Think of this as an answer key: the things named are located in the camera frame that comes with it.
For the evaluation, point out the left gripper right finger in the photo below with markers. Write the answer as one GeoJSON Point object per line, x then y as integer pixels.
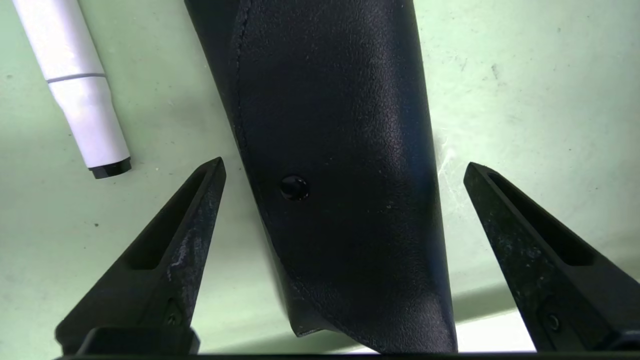
{"type": "Point", "coordinates": [555, 280]}

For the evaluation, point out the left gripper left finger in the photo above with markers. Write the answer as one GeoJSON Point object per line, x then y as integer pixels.
{"type": "Point", "coordinates": [160, 280]}

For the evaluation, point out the black glasses case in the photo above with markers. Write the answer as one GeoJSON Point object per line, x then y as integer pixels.
{"type": "Point", "coordinates": [340, 175]}

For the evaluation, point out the white marker pen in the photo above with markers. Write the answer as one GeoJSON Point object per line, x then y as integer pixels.
{"type": "Point", "coordinates": [80, 90]}

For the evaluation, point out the light green plastic tray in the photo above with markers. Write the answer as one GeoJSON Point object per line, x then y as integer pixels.
{"type": "Point", "coordinates": [525, 100]}

